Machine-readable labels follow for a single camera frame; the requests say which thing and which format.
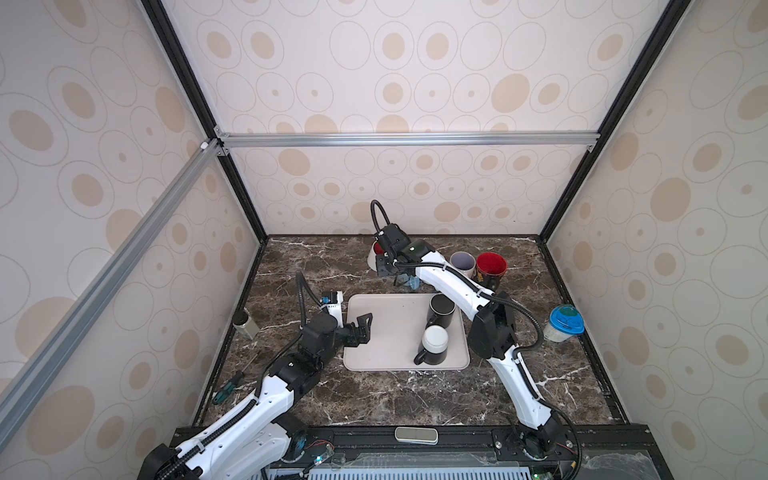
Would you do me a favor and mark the black corner frame post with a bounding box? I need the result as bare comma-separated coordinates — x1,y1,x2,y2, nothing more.
538,0,693,244

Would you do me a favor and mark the black mug white rim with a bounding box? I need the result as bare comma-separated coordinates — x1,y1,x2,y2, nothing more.
427,293,456,329

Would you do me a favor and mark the pink iridescent mug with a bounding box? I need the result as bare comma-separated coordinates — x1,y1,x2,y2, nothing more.
449,251,477,279

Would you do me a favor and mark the beige plastic tray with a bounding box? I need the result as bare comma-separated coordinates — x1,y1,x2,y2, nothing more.
343,293,470,372

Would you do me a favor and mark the grey oval base badge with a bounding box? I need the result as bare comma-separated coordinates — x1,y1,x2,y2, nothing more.
394,426,439,445

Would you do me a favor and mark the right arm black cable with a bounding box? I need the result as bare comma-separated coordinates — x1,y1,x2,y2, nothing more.
369,199,583,480

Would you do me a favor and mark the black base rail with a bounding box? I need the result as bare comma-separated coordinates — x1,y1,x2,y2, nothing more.
155,422,673,480

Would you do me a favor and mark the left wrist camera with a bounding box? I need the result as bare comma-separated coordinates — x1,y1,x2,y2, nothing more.
321,291,344,328

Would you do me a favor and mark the small glass jar dark lid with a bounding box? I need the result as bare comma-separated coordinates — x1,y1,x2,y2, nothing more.
232,309,260,340

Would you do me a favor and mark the blue butterfly mug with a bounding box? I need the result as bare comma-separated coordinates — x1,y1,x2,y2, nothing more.
402,274,421,290

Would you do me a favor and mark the horizontal aluminium rail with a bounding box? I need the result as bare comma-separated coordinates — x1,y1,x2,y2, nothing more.
203,130,600,149

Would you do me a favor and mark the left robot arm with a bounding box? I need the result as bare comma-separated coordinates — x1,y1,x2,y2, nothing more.
138,309,373,479

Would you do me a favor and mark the black left corner post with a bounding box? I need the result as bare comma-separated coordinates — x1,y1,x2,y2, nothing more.
140,0,269,243

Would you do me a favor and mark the green handled screwdriver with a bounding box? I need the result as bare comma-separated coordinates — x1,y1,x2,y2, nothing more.
212,370,245,405

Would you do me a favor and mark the black skull mug red inside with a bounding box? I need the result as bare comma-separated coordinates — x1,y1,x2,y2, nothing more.
474,252,508,291

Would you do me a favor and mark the diagonal aluminium rail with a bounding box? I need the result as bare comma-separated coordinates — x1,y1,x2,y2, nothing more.
1,138,223,448

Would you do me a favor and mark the cup with blue lid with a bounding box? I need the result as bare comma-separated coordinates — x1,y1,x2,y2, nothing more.
543,304,585,343

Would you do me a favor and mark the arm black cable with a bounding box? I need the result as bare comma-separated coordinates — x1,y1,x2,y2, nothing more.
369,199,583,480
155,271,325,480

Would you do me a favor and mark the plain white mug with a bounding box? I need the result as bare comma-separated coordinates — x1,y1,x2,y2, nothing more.
366,241,385,272

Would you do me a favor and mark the black and white mug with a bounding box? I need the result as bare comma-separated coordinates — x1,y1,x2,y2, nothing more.
413,325,449,366

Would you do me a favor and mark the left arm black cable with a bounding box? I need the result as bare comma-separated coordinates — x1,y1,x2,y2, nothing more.
155,271,325,480

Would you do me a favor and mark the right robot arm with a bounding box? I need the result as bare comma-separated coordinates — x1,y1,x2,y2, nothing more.
375,223,563,460

